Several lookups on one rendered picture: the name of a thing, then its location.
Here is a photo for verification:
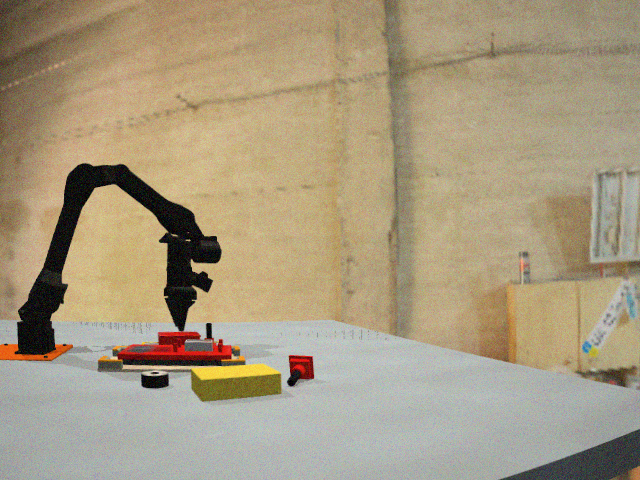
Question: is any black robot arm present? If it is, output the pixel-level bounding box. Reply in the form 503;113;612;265
14;163;222;355

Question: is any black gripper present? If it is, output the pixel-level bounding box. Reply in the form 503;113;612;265
164;262;197;331

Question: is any black toy tyre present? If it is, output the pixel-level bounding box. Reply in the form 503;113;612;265
141;370;169;389

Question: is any yellow rectangular block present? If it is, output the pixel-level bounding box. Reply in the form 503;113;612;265
191;364;282;401

